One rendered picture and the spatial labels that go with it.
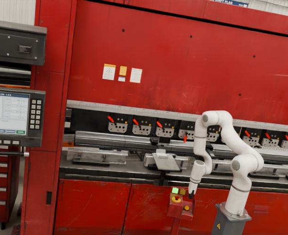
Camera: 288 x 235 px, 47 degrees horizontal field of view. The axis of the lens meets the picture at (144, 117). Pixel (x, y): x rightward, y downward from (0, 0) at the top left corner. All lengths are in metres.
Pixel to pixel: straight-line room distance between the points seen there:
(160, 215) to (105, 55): 1.47
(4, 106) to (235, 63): 1.76
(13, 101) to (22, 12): 4.47
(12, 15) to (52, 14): 4.18
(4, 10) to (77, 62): 4.02
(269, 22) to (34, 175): 2.15
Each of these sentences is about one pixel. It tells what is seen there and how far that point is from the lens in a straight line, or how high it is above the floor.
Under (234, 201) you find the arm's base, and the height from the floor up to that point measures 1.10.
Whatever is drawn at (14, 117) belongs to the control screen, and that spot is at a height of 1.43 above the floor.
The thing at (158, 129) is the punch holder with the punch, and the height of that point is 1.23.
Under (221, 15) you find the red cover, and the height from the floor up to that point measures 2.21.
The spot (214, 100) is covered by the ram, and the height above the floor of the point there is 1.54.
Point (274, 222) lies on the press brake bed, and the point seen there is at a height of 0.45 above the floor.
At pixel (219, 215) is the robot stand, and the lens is 2.40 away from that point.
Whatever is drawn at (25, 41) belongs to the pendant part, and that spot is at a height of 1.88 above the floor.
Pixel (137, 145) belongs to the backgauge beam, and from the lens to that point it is 3.12.
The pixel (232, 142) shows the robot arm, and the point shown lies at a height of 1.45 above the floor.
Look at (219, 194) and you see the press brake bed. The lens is 3.14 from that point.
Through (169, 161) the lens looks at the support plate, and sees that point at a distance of 2.82.
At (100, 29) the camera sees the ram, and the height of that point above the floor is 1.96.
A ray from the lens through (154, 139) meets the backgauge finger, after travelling 3.09.
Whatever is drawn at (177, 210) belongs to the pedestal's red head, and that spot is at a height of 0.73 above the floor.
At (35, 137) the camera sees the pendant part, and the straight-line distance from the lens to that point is 2.16.
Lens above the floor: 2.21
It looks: 19 degrees down
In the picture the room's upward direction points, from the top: 11 degrees clockwise
